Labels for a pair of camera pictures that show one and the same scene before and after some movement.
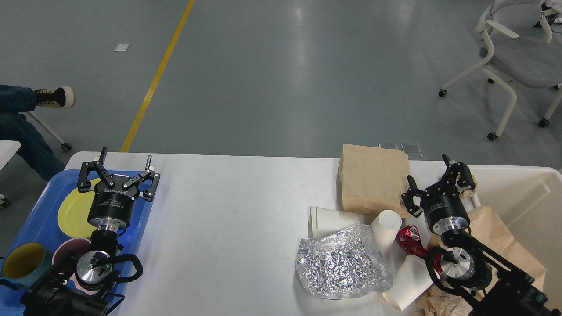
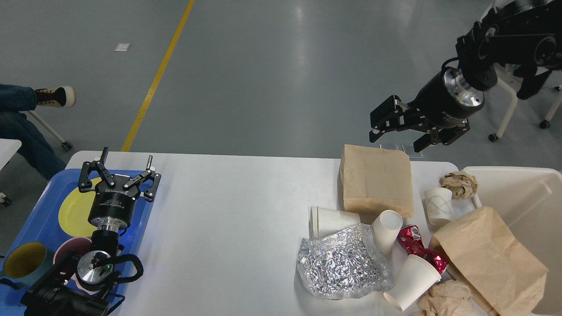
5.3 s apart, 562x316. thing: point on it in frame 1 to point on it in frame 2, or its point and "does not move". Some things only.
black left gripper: [112, 204] does not move
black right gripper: [444, 209] to [446, 102]
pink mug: [63, 249] does not move
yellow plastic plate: [73, 211] does not move
